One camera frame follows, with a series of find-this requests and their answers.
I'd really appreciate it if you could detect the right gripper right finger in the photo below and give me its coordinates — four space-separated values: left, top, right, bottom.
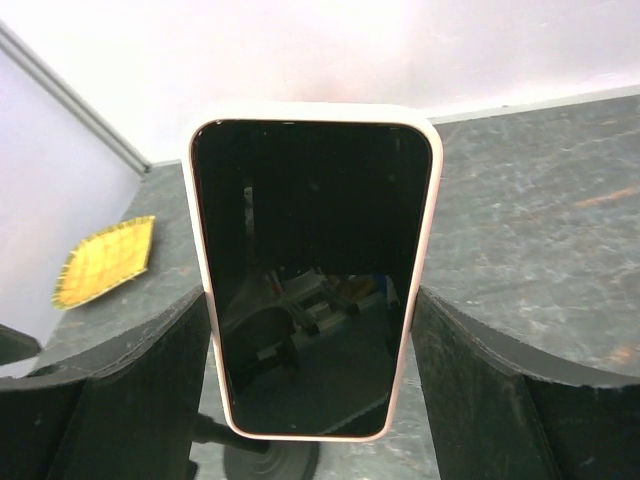
412 288 639 479

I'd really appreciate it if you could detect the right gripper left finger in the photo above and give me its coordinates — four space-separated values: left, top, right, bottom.
1 288 210 479

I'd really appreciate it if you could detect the black phone stand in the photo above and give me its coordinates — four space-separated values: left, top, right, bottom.
192 413 321 480

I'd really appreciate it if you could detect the pink cased smartphone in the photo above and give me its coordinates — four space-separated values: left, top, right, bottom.
182 102 443 442

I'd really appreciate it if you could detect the woven bamboo basket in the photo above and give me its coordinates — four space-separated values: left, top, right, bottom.
51 215 155 310

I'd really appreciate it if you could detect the left aluminium frame post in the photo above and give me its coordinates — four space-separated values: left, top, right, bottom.
1 21 152 176

